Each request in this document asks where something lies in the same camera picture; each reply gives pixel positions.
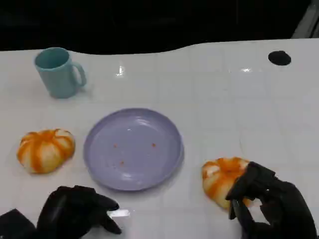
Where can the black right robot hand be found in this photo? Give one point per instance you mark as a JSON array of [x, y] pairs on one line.
[[281, 206]]

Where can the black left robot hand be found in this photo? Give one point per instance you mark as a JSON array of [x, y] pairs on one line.
[[67, 211]]

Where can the orange and white bread roll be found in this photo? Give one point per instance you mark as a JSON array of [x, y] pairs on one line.
[[45, 152], [219, 179]]

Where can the lilac plate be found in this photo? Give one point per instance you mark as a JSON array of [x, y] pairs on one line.
[[134, 156]]

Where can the pale green mug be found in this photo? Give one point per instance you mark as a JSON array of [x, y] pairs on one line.
[[58, 77]]

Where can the black round table grommet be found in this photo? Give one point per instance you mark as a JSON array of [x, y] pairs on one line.
[[279, 57]]

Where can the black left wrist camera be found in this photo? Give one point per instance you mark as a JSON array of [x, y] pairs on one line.
[[15, 226]]

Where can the grey metal frame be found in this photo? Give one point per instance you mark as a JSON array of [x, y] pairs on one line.
[[307, 22]]

